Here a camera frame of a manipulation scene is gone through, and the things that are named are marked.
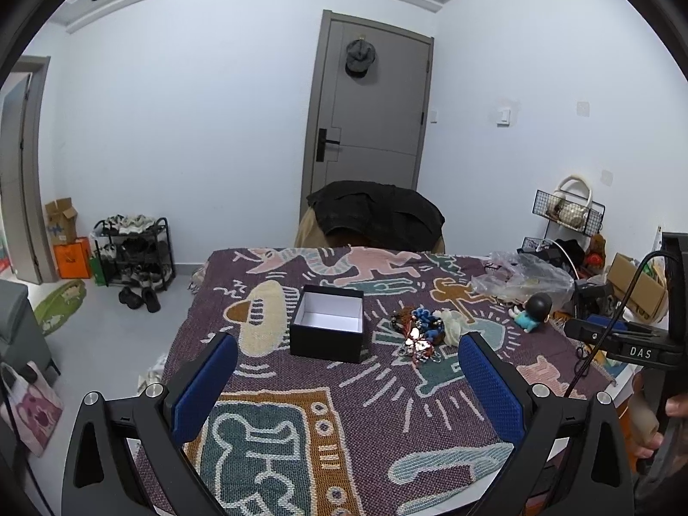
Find patterned purple woven blanket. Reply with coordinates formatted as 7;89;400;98
164;248;610;515

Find brown bead bracelet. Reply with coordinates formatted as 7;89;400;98
388;305;419;335

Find green floor mat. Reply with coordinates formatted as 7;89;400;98
34;279;86;335

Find black cable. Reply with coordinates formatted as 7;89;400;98
559;249;673;400

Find white handbag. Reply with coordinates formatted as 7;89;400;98
546;175;593;230

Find white jade bracelet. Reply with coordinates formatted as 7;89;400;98
433;307;468;350

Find orange paper bag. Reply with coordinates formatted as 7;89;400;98
52;238;92;280

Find grey bedroom door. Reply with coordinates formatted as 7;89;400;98
300;11;434;211

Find black wire wall basket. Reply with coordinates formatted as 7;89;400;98
532;190;605;237

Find black slippers on floor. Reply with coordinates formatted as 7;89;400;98
118;286;161;313

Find grey cap on door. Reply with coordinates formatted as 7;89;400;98
345;39;377;79

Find red cord jewelry pile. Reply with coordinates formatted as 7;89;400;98
403;325;443;366

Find black door handle lock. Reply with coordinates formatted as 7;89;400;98
315;128;341;163

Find person's right hand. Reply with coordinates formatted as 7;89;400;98
632;392;688;476

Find white light switch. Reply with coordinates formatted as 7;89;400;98
497;108;511;127

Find open cardboard box right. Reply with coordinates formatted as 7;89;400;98
606;253;668;324

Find black shoe rack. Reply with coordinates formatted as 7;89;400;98
89;215;176;291

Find black open gift box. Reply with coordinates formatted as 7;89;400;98
289;284;369;363

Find brown plush toy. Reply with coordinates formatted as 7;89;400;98
583;234;606;275

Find brown cardboard box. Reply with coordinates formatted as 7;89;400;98
44;197;78;246

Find clear plastic bag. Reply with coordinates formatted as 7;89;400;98
470;252;574;310

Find blue bead bracelet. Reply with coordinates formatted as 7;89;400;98
413;307;445;338

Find black-haired boy figurine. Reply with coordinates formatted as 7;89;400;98
508;292;553;333

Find pink tote bag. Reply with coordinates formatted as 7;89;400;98
1;361;64;457

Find black clothing pile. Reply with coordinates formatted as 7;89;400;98
295;181;445;253

